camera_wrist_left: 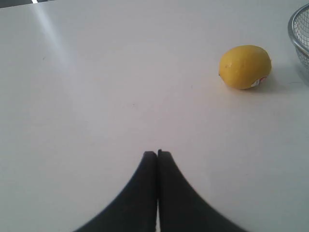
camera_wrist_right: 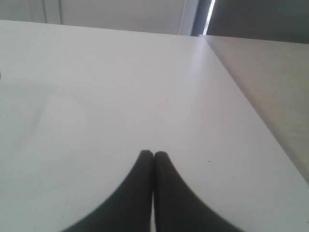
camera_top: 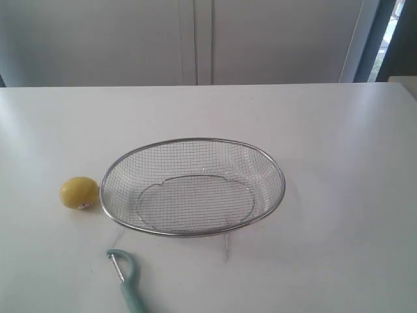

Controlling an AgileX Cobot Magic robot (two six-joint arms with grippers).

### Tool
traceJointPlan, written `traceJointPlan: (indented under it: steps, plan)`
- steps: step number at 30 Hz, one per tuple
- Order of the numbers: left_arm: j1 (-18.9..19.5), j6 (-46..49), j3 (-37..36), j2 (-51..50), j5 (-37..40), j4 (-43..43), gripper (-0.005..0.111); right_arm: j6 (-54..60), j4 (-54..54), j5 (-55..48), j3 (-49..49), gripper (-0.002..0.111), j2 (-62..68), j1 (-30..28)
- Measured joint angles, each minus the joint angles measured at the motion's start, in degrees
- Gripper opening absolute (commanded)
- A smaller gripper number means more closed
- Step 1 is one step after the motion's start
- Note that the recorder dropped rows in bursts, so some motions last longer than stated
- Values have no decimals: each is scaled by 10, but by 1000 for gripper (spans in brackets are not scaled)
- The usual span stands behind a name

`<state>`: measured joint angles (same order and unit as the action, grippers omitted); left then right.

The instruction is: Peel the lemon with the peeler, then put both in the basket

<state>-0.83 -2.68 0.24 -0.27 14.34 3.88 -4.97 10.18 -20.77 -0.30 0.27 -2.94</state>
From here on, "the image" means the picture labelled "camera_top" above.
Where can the yellow lemon with sticker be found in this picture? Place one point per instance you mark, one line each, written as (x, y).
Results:
(79, 193)

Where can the teal handled peeler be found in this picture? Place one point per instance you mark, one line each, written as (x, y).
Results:
(129, 284)

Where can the oval wire mesh basket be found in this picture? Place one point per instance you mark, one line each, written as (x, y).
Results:
(192, 187)

